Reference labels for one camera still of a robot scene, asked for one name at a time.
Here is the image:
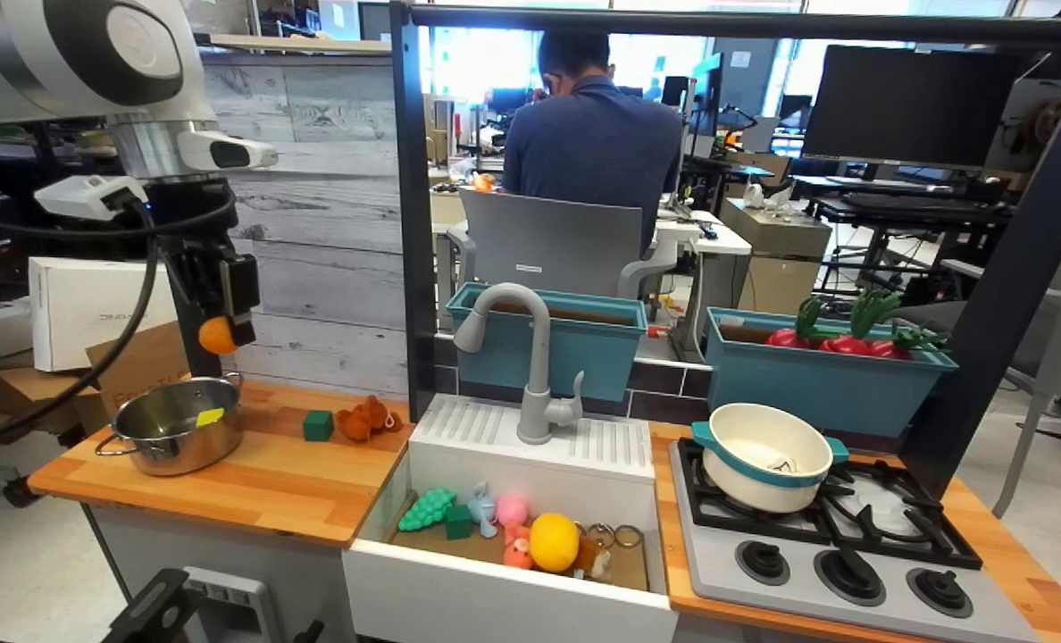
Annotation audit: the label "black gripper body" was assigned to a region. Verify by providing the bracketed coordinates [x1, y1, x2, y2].
[145, 175, 245, 301]

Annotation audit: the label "orange toy ball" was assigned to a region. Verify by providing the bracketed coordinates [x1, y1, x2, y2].
[192, 315, 244, 360]

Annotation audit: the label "orange red toy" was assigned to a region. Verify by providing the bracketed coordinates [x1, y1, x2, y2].
[333, 393, 404, 448]

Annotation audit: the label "round yellow plush toy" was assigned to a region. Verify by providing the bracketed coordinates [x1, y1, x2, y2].
[525, 512, 581, 577]

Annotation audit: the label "silver metal pot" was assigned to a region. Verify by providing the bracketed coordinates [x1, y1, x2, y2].
[95, 374, 245, 482]

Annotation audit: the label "grey toy kitchen cabinet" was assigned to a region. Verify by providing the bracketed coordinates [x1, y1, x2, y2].
[24, 379, 1061, 643]

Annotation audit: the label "green grape toy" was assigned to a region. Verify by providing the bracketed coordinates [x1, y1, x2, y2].
[397, 482, 462, 537]

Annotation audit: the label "grey toy faucet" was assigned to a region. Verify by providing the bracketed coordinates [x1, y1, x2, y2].
[450, 279, 588, 448]

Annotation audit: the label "dark green toy block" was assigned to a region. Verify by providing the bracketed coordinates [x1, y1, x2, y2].
[439, 497, 481, 542]

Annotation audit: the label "light blue toy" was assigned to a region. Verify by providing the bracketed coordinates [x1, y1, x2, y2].
[462, 478, 503, 541]

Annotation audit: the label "pink toy ball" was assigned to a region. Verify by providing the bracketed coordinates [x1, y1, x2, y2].
[489, 491, 536, 532]

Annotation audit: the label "orange pink bunny toy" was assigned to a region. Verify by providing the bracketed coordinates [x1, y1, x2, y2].
[499, 522, 538, 573]

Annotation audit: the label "white toy sink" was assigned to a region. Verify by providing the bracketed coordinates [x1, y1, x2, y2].
[343, 391, 681, 643]

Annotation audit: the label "grey toy stove top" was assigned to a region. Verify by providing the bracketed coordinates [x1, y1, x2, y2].
[667, 431, 1041, 643]

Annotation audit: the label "red green toy vegetables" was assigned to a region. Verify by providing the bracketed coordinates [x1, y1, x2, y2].
[763, 285, 938, 363]

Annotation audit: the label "grey wood-look back panel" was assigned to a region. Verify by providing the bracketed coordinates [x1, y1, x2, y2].
[192, 49, 413, 404]

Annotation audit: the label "white box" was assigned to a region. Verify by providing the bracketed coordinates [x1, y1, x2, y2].
[24, 253, 181, 374]

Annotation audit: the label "wooden shelf board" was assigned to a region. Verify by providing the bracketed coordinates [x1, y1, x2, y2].
[201, 34, 397, 60]

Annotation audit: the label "grey office chair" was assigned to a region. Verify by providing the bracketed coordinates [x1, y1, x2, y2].
[452, 191, 704, 360]

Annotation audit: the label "empty teal planter box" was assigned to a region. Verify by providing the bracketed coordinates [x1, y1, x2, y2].
[442, 284, 655, 406]

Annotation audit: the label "person in blue shirt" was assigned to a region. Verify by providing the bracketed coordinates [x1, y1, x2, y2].
[499, 25, 686, 247]

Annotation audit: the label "tan storage box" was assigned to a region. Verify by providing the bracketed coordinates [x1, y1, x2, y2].
[718, 192, 835, 266]

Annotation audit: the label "white bowl teal rim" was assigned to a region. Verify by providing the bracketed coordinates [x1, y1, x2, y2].
[686, 401, 854, 517]

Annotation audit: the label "teal planter box with vegetables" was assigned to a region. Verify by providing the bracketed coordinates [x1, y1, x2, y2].
[704, 304, 965, 444]

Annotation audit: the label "black monitor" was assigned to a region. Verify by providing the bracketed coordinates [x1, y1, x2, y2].
[801, 44, 1024, 173]

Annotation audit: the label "light grey chair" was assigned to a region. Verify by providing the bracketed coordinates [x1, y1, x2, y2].
[988, 247, 1061, 522]

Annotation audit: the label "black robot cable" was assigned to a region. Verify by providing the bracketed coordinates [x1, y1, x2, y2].
[0, 192, 239, 450]

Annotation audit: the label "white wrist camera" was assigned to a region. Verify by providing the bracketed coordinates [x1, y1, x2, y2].
[30, 173, 149, 224]

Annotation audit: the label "black kitchen frame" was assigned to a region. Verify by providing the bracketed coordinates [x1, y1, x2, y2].
[385, 0, 1061, 505]

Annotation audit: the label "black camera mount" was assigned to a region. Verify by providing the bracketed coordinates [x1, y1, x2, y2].
[95, 566, 288, 643]

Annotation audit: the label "brown ring toy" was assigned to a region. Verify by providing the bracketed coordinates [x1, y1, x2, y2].
[579, 522, 649, 585]

